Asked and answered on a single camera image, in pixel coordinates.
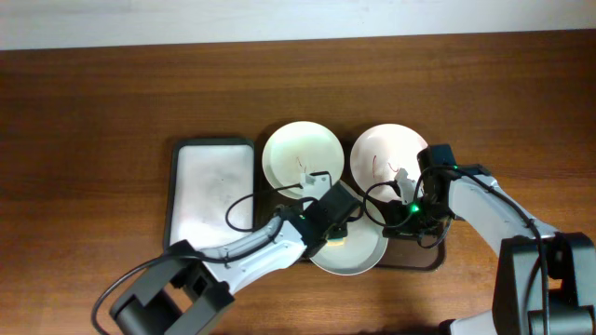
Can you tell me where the green and yellow sponge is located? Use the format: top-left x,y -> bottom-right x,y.
327,236 -> 346,247

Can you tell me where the pale grey plate front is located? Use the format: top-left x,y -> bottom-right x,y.
310,214 -> 388,275

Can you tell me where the white plate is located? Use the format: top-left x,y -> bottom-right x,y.
349,124 -> 428,204
262,121 -> 345,199

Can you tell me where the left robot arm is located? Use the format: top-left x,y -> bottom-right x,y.
109,172 -> 360,334

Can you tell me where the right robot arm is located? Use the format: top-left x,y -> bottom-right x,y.
384,144 -> 595,335

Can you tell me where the dark brown serving tray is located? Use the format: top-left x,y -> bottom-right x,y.
253,132 -> 446,272

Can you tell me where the black tray with soapy foam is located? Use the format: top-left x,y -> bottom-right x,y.
163,138 -> 255,250

